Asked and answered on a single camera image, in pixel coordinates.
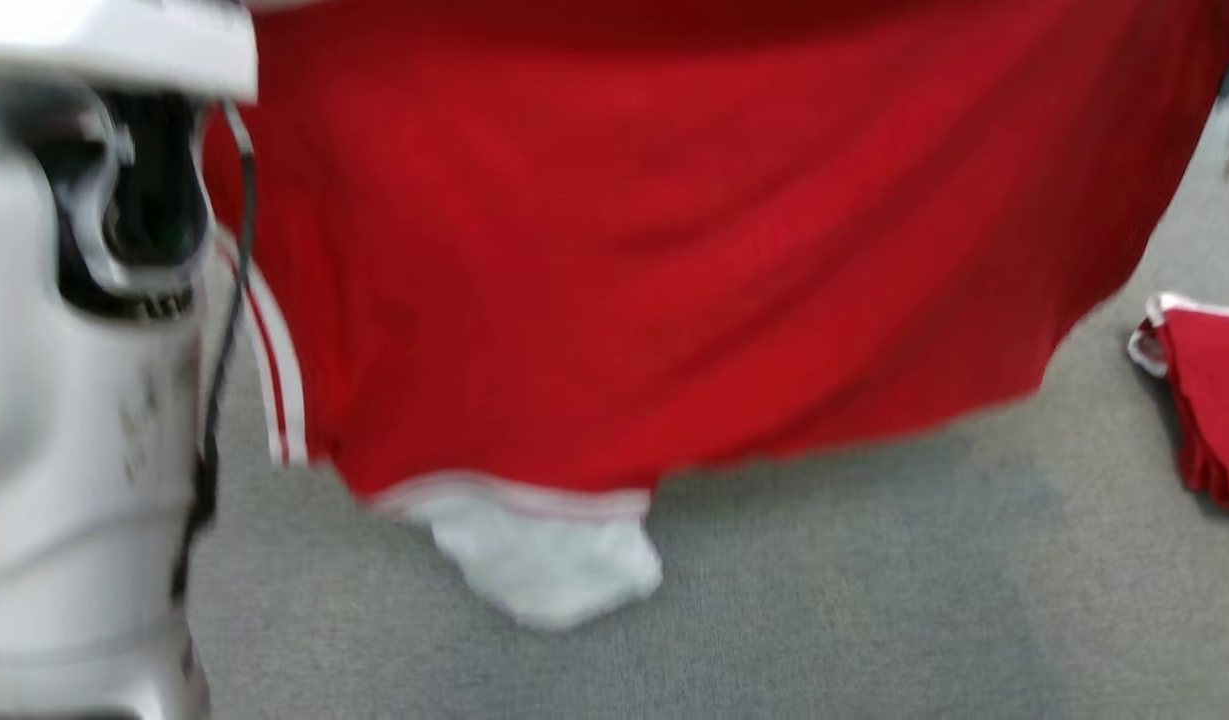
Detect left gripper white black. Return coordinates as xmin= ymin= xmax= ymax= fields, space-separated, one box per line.
xmin=0 ymin=0 xmax=260 ymax=101

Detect large red striped-cuff garment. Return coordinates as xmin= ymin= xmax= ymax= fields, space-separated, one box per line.
xmin=202 ymin=0 xmax=1229 ymax=633

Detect red garment broad white trim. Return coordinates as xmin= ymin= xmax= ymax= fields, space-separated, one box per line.
xmin=1127 ymin=292 xmax=1229 ymax=511

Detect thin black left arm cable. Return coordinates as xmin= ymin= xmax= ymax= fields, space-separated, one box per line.
xmin=172 ymin=100 xmax=257 ymax=606

